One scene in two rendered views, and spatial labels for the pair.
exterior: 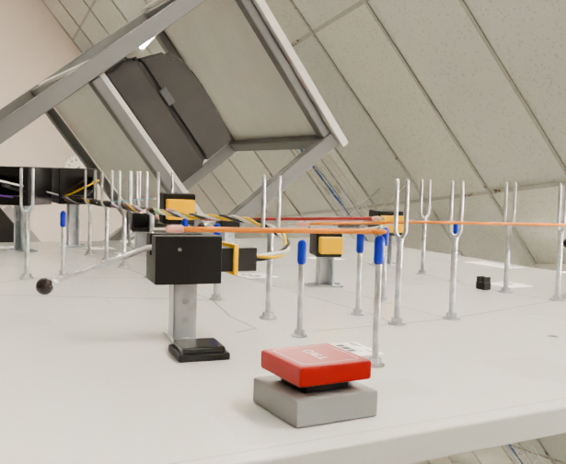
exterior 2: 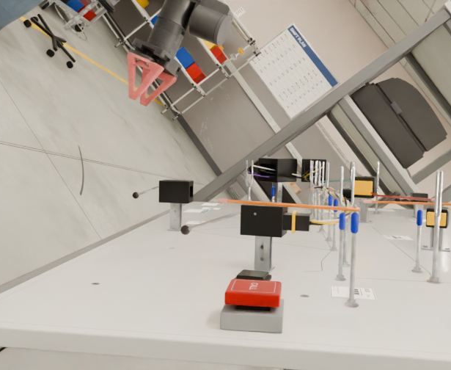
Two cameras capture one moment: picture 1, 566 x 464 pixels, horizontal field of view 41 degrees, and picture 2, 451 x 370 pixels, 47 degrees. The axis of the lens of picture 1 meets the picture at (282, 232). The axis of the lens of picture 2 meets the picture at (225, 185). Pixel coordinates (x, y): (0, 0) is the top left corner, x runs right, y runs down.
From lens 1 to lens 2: 29 cm
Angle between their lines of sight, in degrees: 36
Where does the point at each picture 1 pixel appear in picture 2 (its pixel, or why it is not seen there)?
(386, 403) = (305, 328)
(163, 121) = (392, 125)
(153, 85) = (386, 100)
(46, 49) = (386, 75)
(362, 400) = (269, 321)
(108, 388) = (170, 290)
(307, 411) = (227, 319)
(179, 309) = (258, 252)
